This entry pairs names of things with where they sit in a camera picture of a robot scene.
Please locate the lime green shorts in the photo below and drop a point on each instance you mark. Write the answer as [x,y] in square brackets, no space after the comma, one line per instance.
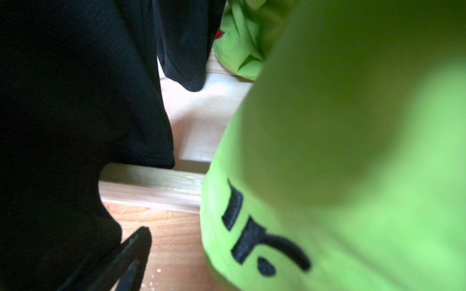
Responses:
[344,168]

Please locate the black shorts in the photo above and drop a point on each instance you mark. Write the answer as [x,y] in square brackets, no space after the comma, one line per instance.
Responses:
[80,88]

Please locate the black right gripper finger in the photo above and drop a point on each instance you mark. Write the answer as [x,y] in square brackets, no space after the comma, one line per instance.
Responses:
[122,270]

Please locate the wooden clothes rack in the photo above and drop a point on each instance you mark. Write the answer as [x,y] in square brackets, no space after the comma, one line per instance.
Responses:
[198,120]

